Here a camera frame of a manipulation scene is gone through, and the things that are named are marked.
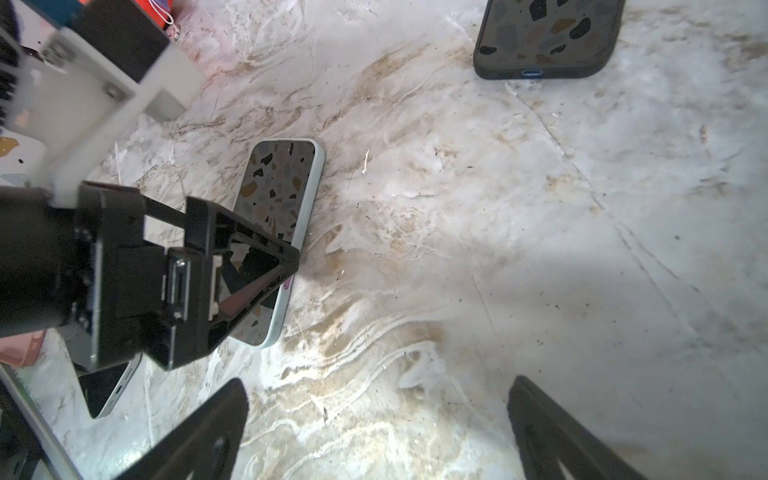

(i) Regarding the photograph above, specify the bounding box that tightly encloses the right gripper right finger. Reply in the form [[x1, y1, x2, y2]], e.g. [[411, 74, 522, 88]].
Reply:
[[507, 375, 643, 479]]

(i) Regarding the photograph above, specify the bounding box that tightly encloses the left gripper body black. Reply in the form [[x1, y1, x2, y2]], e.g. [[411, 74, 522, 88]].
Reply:
[[1, 182, 185, 372]]

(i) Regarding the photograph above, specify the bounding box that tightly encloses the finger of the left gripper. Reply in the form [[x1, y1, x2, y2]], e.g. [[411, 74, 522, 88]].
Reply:
[[143, 197, 299, 369]]

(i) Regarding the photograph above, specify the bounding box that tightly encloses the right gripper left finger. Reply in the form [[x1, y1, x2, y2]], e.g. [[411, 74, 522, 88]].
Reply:
[[119, 378, 249, 480]]

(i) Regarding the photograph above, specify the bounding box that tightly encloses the light blue phone case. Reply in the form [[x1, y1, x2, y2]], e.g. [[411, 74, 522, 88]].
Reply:
[[232, 138, 326, 349]]

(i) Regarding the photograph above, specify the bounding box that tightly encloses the pink phone case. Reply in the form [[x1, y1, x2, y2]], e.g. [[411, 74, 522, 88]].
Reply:
[[0, 330, 46, 368]]

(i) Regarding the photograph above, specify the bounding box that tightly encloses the black phone case camera cutout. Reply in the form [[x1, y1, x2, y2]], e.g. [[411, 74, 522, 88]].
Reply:
[[473, 0, 625, 80]]

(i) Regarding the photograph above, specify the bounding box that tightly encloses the black phone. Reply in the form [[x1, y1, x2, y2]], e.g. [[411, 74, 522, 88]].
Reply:
[[72, 354, 143, 419]]

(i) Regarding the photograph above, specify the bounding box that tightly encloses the red plush toy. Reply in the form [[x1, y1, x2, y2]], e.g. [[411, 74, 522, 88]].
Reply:
[[136, 0, 180, 41]]

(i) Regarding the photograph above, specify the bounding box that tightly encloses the aluminium rail frame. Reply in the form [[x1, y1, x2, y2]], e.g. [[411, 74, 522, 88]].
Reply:
[[1, 364, 82, 479]]

